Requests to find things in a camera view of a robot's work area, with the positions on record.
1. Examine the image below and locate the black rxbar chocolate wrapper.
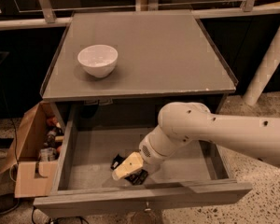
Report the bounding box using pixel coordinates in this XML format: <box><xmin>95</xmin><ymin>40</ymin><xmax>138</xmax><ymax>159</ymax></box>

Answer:
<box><xmin>111</xmin><ymin>155</ymin><xmax>148</xmax><ymax>185</ymax></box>

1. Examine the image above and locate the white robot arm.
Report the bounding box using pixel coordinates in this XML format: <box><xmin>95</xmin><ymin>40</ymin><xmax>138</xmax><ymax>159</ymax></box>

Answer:
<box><xmin>112</xmin><ymin>102</ymin><xmax>280</xmax><ymax>180</ymax></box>

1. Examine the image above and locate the drawer pull knob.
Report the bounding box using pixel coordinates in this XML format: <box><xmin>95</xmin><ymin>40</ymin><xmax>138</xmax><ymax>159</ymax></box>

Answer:
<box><xmin>144</xmin><ymin>202</ymin><xmax>152</xmax><ymax>213</ymax></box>

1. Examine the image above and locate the open grey wooden drawer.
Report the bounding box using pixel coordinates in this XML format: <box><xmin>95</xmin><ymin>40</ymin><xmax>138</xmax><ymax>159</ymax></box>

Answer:
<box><xmin>35</xmin><ymin>104</ymin><xmax>252</xmax><ymax>217</ymax></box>

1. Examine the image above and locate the grey cabinet with counter top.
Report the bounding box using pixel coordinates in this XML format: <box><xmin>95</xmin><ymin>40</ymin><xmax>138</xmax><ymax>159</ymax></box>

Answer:
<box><xmin>39</xmin><ymin>10</ymin><xmax>239</xmax><ymax>133</ymax></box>

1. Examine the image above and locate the dark bottle in box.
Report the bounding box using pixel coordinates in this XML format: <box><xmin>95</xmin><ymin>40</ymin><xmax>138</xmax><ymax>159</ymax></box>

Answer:
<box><xmin>44</xmin><ymin>127</ymin><xmax>63</xmax><ymax>147</ymax></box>

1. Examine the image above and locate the clear jar in box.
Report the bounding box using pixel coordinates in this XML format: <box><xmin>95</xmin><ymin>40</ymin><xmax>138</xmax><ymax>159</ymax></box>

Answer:
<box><xmin>39</xmin><ymin>147</ymin><xmax>57</xmax><ymax>161</ymax></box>

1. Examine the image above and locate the white ceramic bowl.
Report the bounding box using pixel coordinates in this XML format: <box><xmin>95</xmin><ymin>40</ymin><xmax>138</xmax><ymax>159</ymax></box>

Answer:
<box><xmin>77</xmin><ymin>45</ymin><xmax>119</xmax><ymax>77</ymax></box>

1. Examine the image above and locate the open cardboard box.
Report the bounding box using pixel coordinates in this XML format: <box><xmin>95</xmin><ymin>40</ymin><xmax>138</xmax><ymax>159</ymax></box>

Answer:
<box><xmin>1</xmin><ymin>102</ymin><xmax>58</xmax><ymax>198</ymax></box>

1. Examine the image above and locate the metal railing frame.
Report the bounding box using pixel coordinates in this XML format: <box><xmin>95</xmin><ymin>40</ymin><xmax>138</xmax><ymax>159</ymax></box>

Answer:
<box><xmin>0</xmin><ymin>0</ymin><xmax>280</xmax><ymax>32</ymax></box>

